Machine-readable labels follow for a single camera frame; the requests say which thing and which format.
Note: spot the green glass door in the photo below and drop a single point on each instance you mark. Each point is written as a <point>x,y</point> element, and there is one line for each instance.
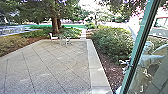
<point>140,50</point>

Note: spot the small metal garden table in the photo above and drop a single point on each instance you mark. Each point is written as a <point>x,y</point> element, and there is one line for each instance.
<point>66,39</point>

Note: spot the small green bush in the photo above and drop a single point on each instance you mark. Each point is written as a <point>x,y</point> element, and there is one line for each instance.
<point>90,25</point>

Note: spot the bright green lawn strip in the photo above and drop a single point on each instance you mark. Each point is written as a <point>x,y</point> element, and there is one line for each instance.
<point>75,26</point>

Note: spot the large green bush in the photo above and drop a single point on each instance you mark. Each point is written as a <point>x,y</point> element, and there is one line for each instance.
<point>113,41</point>

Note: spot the white garden chair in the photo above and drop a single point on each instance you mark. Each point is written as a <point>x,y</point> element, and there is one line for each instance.
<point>52,36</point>

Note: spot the large tree with trunk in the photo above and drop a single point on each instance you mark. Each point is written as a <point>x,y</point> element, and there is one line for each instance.
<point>55,20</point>

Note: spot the leafy tree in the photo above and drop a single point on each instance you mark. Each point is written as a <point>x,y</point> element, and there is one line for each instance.
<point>8,11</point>
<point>123,6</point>

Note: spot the low plant bed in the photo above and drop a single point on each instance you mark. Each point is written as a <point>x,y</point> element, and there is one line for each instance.
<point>20,41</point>

